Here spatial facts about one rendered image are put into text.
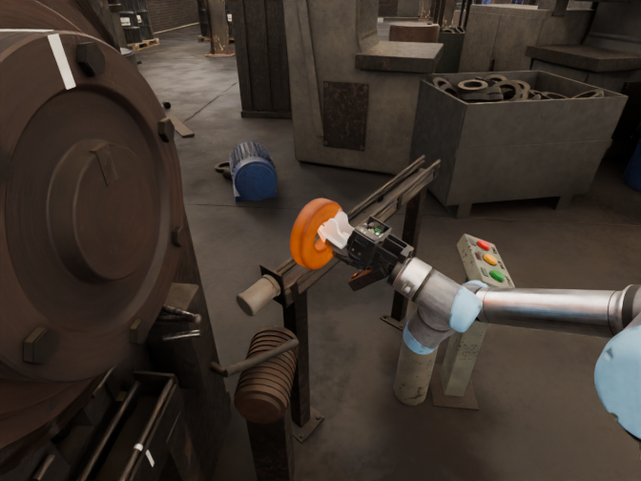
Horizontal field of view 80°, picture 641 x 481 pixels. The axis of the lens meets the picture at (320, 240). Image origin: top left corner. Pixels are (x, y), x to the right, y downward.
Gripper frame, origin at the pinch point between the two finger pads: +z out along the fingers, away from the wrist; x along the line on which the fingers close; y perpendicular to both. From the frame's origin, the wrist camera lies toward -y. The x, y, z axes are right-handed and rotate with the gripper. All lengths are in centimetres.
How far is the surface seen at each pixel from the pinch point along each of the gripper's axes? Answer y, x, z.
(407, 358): -54, -29, -31
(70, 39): 41, 43, 2
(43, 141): 35, 48, -1
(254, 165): -83, -107, 109
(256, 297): -17.6, 12.3, 4.5
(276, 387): -30.9, 19.2, -10.2
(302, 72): -46, -185, 138
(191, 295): -7.4, 27.4, 8.3
